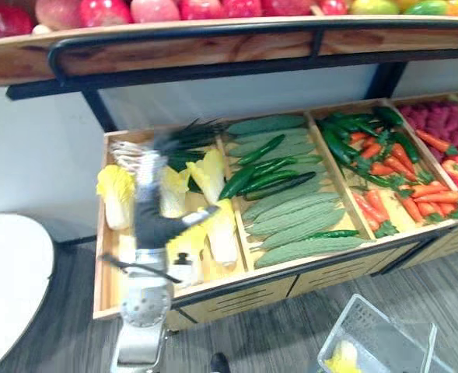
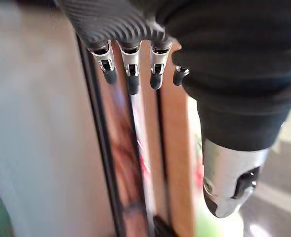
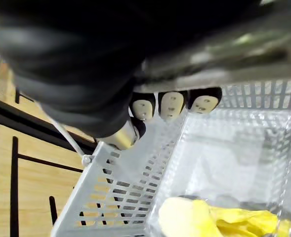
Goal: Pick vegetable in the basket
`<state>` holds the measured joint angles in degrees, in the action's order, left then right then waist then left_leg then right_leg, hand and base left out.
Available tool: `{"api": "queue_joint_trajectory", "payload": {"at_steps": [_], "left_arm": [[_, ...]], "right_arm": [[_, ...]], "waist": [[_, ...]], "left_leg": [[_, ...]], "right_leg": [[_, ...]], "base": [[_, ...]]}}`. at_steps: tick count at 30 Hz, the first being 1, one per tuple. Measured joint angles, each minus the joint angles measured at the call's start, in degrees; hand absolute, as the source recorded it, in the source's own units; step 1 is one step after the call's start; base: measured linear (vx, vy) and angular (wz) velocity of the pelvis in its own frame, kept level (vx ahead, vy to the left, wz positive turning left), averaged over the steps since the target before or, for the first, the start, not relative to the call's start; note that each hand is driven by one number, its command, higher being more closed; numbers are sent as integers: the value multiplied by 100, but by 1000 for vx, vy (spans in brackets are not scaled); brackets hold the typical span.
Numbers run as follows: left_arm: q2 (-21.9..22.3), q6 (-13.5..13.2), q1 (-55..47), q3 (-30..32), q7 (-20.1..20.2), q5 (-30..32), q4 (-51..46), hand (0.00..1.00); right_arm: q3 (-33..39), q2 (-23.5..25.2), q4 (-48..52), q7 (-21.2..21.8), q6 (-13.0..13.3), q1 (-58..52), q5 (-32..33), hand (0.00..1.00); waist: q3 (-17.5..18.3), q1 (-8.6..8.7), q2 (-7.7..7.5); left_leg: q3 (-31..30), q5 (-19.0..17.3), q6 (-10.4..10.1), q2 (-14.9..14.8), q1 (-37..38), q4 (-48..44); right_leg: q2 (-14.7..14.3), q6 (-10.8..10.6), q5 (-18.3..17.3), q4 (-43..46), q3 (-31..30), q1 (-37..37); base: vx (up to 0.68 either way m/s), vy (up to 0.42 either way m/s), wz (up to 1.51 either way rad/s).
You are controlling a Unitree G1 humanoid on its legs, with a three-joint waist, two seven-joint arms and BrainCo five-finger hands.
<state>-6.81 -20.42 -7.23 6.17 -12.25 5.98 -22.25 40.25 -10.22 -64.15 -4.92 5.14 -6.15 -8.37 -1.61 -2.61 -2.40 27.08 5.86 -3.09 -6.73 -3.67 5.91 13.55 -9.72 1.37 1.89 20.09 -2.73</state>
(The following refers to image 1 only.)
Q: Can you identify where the dark green cucumber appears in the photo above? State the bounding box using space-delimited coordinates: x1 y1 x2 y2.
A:
375 106 404 127
250 154 323 176
243 171 317 201
393 131 421 164
236 134 286 166
218 164 257 200
316 112 378 134
320 127 355 167
237 169 300 195

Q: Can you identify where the yellow green mango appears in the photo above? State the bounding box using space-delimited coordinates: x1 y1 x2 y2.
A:
403 0 449 16
348 0 401 16

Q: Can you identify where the red apple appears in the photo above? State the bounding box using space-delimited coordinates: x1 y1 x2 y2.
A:
220 0 263 19
79 0 133 28
177 0 226 21
0 2 34 40
316 0 349 16
260 0 316 18
33 0 82 32

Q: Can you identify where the wooden upper fruit shelf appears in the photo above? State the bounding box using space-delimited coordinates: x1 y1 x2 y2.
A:
0 13 458 133

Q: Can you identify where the small green chili pepper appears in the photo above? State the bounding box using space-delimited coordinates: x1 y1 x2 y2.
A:
307 229 360 240

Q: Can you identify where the clear plastic shopping basket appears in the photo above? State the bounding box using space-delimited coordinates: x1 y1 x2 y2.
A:
316 293 453 373

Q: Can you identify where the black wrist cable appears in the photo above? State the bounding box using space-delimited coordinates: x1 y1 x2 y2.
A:
99 253 184 284

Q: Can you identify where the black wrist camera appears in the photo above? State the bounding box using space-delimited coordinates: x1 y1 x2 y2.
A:
173 252 194 270

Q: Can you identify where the green onion bunch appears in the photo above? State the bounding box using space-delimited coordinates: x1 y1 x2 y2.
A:
110 118 229 174

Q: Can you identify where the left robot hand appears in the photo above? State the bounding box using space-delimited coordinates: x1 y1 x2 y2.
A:
133 147 222 253

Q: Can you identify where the pink apple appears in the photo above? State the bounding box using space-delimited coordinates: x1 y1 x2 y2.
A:
130 0 181 24

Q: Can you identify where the orange carrot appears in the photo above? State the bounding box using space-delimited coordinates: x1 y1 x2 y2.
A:
410 182 452 199
416 201 438 219
351 191 382 233
390 142 418 175
414 128 458 157
412 190 458 205
365 188 391 223
362 142 383 160
369 162 395 177
400 195 425 224

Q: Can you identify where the pink raspberry pile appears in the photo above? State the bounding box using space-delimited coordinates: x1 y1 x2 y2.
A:
397 100 458 161

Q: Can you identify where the white round table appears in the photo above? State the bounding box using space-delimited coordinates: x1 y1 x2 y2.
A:
0 213 56 373

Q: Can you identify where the dark robot foot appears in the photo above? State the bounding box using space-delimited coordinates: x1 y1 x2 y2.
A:
209 352 231 373

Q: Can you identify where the wooden vegetable display stand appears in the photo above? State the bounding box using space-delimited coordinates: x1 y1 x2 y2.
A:
92 89 458 332

